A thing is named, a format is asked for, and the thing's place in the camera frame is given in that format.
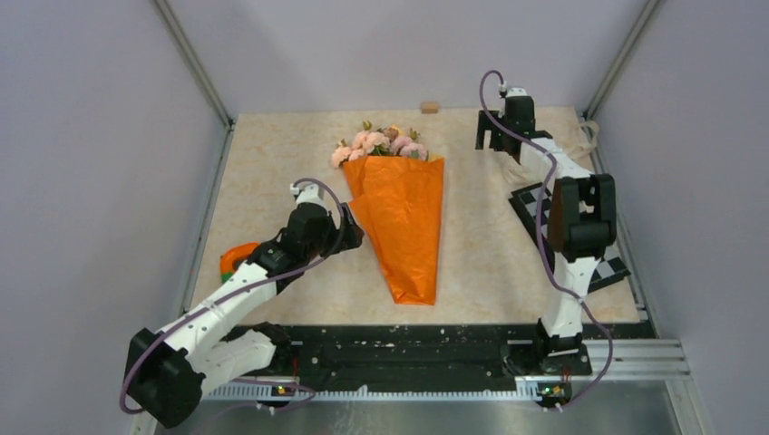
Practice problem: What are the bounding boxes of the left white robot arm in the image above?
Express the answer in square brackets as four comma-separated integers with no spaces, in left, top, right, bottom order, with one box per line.
[120,202,364,428]

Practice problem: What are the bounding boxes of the pink brown rose stem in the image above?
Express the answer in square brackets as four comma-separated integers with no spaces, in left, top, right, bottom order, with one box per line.
[352,120,391,156]

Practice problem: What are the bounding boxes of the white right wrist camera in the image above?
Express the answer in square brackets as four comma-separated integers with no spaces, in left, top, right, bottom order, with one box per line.
[498,82,530,99]

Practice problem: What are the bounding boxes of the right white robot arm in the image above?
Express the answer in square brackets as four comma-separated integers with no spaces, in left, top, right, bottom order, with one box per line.
[476,87,617,373]

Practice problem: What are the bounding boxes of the orange tape measure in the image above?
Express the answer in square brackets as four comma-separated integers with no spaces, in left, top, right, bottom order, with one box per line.
[219,242,259,284]

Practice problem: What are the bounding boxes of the orange yellow wrapping paper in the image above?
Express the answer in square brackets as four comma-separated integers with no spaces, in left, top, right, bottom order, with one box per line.
[341,157,445,305]

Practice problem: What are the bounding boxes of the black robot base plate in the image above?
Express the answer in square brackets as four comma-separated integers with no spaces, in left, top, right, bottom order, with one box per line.
[234,323,656,394]

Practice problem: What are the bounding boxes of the small wooden block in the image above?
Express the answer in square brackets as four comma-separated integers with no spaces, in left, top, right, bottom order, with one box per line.
[420,101,441,114]

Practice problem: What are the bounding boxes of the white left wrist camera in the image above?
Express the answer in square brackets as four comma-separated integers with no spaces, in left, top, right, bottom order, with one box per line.
[289,182,329,211]

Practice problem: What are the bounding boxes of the cream printed ribbon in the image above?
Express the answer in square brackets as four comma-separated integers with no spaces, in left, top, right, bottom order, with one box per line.
[499,121,598,189]

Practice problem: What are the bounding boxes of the black silver chessboard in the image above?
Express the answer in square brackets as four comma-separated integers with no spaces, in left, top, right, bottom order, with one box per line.
[508,183,631,294]

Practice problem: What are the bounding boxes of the aluminium frame rail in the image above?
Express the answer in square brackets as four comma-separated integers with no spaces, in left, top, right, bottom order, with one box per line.
[126,325,705,434]

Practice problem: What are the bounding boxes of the pink cream rose stem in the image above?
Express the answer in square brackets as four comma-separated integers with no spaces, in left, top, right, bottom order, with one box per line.
[382,125,402,142]

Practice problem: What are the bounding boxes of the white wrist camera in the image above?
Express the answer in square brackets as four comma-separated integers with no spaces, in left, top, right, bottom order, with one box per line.
[289,182,329,211]
[498,82,530,99]

